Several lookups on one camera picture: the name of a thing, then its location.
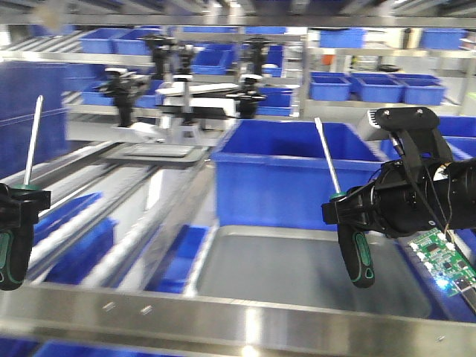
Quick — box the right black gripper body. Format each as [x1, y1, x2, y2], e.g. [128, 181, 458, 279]
[322, 159, 452, 238]

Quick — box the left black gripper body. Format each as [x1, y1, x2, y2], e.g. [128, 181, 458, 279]
[1, 183, 51, 231]

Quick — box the green black screwdriver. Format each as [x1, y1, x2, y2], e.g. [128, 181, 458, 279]
[314, 118, 375, 289]
[1, 95, 44, 291]

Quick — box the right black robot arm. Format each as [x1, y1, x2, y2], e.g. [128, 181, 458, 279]
[322, 158, 475, 238]

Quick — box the steel tray on shelf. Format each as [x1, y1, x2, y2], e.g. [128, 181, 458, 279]
[196, 225, 432, 318]

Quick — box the distant flat metal tray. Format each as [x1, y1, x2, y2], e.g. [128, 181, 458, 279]
[103, 143, 208, 167]

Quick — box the blue bin behind tray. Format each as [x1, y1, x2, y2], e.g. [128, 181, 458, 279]
[210, 119, 384, 231]

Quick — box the green circuit board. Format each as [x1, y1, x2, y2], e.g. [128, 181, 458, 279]
[408, 228, 475, 297]

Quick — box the distant white robot station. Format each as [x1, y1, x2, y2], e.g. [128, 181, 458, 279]
[66, 35, 268, 144]

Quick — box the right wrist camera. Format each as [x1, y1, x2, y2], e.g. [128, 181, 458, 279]
[356, 107, 440, 141]

